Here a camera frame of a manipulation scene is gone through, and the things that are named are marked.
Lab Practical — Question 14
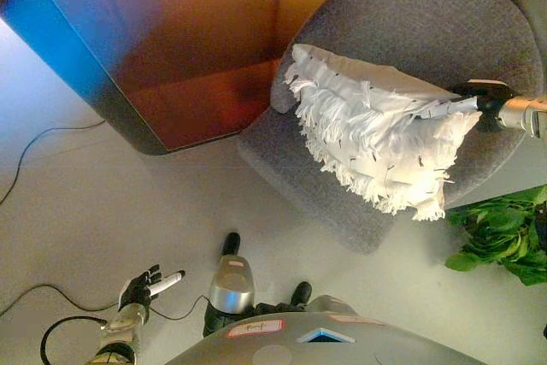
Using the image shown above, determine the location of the thin black floor cable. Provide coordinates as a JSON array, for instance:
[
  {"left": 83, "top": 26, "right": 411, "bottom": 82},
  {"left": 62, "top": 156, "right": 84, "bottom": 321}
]
[
  {"left": 0, "top": 119, "right": 107, "bottom": 206},
  {"left": 0, "top": 282, "right": 211, "bottom": 322}
]

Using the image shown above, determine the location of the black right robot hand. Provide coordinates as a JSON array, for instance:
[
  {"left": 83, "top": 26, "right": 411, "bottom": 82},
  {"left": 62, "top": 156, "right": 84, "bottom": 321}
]
[{"left": 426, "top": 78, "right": 518, "bottom": 134}]

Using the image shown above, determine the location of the grey fabric armchair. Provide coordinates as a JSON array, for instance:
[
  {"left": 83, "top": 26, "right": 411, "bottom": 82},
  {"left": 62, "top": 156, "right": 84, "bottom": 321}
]
[{"left": 237, "top": 0, "right": 546, "bottom": 255}]

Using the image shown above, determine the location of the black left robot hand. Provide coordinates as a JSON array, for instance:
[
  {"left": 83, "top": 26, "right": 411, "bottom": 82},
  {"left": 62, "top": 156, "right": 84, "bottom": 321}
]
[{"left": 117, "top": 264, "right": 187, "bottom": 313}]

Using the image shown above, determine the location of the green leafy potted plant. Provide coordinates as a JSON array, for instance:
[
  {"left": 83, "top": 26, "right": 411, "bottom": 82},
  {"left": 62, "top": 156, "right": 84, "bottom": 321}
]
[{"left": 444, "top": 185, "right": 547, "bottom": 287}]

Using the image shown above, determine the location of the silver left robot leg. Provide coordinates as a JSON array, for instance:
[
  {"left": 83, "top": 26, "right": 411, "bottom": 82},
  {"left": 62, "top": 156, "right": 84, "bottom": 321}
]
[{"left": 203, "top": 232, "right": 257, "bottom": 339}]

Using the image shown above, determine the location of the grey robot torso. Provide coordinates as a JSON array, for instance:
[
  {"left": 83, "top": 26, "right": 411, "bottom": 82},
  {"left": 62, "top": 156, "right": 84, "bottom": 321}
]
[{"left": 164, "top": 311, "right": 488, "bottom": 365}]

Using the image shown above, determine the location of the silver robot leg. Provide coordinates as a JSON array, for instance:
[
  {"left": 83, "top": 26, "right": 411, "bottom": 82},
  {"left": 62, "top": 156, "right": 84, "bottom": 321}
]
[
  {"left": 256, "top": 281, "right": 359, "bottom": 319},
  {"left": 203, "top": 232, "right": 257, "bottom": 339}
]

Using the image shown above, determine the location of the white fringed throw pillow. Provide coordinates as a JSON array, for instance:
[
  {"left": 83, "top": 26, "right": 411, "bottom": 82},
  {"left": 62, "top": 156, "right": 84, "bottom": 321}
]
[{"left": 281, "top": 43, "right": 484, "bottom": 221}]

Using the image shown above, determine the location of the silver right robot leg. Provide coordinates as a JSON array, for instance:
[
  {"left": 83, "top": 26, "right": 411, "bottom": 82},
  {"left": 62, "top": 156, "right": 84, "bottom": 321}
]
[{"left": 256, "top": 281, "right": 359, "bottom": 319}]

